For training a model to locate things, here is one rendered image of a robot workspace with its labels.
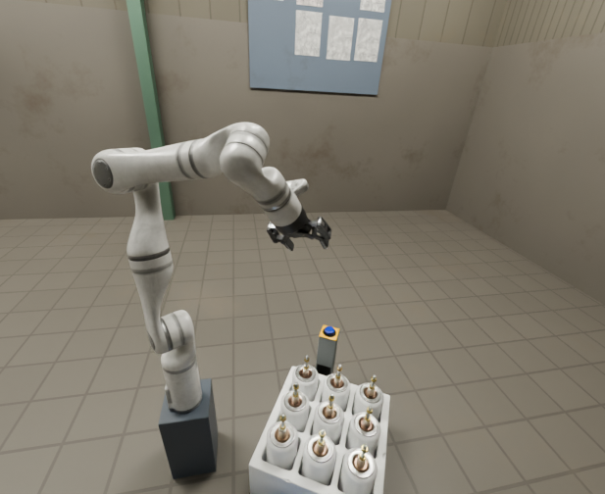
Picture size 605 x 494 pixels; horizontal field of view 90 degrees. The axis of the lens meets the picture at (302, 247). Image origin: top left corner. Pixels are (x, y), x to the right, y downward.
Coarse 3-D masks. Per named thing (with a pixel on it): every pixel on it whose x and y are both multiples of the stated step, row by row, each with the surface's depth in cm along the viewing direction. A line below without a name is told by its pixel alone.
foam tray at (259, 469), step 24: (288, 384) 115; (312, 408) 107; (384, 408) 109; (264, 432) 99; (384, 432) 101; (264, 456) 96; (336, 456) 95; (384, 456) 95; (264, 480) 91; (288, 480) 87; (312, 480) 87; (336, 480) 88
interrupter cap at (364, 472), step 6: (354, 450) 88; (360, 450) 88; (348, 456) 87; (354, 456) 87; (366, 456) 87; (348, 462) 85; (354, 462) 86; (366, 462) 86; (372, 462) 86; (354, 468) 84; (360, 468) 84; (366, 468) 85; (372, 468) 84; (354, 474) 83; (360, 474) 83; (366, 474) 83
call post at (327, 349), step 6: (324, 342) 121; (330, 342) 119; (336, 342) 123; (318, 348) 123; (324, 348) 122; (330, 348) 121; (336, 348) 129; (318, 354) 124; (324, 354) 123; (330, 354) 122; (318, 360) 126; (324, 360) 125; (330, 360) 124; (318, 366) 127; (324, 366) 126; (330, 366) 125; (318, 372) 129; (324, 372) 128; (330, 372) 127
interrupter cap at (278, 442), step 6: (276, 426) 93; (288, 426) 93; (270, 432) 91; (276, 432) 92; (288, 432) 92; (294, 432) 92; (270, 438) 90; (276, 438) 90; (282, 438) 90; (288, 438) 90; (276, 444) 88; (282, 444) 89; (288, 444) 89
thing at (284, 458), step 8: (296, 432) 92; (296, 440) 91; (272, 448) 88; (280, 448) 88; (288, 448) 88; (296, 448) 92; (272, 456) 90; (280, 456) 88; (288, 456) 89; (280, 464) 90; (288, 464) 91
